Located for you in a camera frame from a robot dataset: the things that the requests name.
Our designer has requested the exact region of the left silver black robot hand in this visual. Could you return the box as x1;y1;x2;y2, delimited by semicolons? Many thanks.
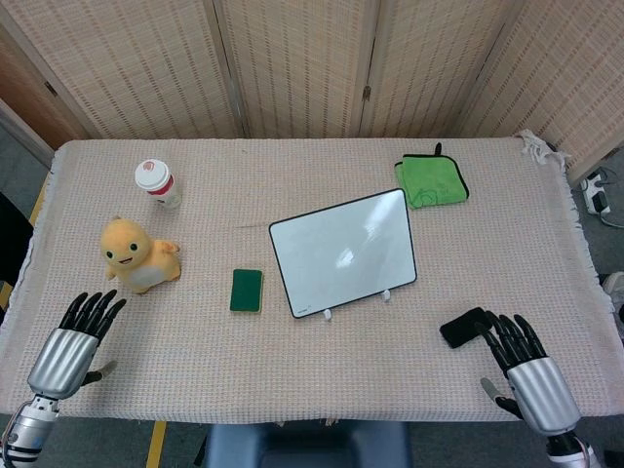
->
26;289;129;401

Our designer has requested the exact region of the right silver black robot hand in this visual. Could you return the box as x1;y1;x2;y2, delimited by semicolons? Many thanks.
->
475;308;582;437

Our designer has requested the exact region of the black whiteboard eraser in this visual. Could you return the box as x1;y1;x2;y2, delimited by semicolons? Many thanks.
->
440;307;492;349

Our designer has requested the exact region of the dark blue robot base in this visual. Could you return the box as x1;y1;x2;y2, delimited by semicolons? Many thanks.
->
194;419;415;468

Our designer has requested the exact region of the yellow plush toy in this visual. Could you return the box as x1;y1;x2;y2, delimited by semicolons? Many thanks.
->
99;215;182;295

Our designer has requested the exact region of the black chair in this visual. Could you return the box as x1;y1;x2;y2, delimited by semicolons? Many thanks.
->
0;192;34;284

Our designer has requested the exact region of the white shoe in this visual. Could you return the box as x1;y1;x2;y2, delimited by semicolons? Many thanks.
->
602;271;624;306

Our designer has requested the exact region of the green scouring sponge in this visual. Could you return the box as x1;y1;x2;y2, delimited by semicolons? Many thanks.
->
229;268;265;314

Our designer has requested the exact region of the red white paper coffee cup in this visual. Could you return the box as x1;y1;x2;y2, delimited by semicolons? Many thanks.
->
135;159;184;211

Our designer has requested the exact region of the white power strip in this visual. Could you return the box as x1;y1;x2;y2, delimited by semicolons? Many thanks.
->
579;170;613;215

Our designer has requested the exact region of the beige woven tablecloth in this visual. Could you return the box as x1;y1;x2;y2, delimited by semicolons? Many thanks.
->
0;129;616;424

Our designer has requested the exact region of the green folded microfiber cloth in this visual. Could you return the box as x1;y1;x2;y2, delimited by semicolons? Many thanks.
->
394;141;471;212

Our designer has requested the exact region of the woven folding screen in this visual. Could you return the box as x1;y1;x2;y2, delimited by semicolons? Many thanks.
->
0;0;624;184

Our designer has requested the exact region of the white whiteboard with black frame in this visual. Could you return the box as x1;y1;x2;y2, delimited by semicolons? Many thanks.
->
268;188;418;320

